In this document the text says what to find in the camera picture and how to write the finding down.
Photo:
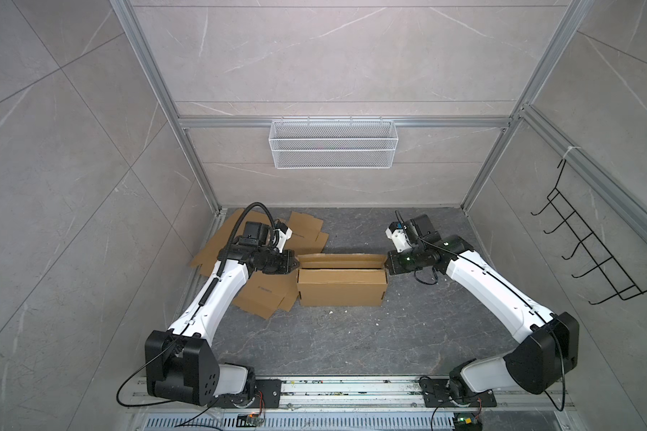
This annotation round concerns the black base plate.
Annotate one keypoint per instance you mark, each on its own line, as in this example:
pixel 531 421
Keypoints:
pixel 447 393
pixel 264 393

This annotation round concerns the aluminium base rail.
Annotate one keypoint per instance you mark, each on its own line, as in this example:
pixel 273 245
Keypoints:
pixel 391 392

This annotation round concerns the left small circuit board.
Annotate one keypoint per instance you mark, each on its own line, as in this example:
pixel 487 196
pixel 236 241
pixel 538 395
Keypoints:
pixel 249 420

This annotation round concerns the brown cardboard box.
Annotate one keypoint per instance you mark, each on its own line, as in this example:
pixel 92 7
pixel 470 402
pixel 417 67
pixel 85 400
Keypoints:
pixel 338 280

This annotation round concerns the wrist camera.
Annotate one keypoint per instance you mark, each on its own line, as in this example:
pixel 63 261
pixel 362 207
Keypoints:
pixel 282 233
pixel 397 234

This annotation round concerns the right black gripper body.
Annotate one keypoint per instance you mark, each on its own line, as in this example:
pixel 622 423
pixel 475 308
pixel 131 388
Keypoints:
pixel 404 261

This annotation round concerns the white wire mesh basket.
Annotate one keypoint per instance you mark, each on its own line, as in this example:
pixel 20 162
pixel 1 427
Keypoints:
pixel 333 144

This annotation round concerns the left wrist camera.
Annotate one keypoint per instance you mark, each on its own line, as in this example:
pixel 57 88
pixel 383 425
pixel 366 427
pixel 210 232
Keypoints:
pixel 282 233

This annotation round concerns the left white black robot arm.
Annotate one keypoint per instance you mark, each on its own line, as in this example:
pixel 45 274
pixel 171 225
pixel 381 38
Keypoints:
pixel 180 363

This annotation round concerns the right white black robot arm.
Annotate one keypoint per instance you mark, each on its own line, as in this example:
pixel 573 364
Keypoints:
pixel 548 343

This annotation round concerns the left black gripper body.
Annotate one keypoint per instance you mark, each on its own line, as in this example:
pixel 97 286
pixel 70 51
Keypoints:
pixel 276 263

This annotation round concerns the slotted grey cable duct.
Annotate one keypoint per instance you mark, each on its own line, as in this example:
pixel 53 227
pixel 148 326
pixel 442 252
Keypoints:
pixel 306 421

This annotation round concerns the black wire hook rack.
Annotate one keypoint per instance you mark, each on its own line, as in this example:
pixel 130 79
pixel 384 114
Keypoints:
pixel 590 244

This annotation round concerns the small circuit board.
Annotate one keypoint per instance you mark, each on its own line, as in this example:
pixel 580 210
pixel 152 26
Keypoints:
pixel 249 420
pixel 467 422

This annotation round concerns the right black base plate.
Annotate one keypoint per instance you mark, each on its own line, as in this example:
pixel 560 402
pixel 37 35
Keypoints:
pixel 447 393

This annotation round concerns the left flat cardboard stack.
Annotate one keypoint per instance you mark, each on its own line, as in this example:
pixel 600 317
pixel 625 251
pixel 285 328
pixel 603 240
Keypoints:
pixel 272 282

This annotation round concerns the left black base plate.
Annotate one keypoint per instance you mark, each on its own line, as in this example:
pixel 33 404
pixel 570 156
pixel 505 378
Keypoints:
pixel 264 393

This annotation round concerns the right small circuit board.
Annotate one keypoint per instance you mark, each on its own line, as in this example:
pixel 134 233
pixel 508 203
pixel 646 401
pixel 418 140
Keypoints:
pixel 467 422

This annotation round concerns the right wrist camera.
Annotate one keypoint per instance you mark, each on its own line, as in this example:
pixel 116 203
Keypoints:
pixel 397 234

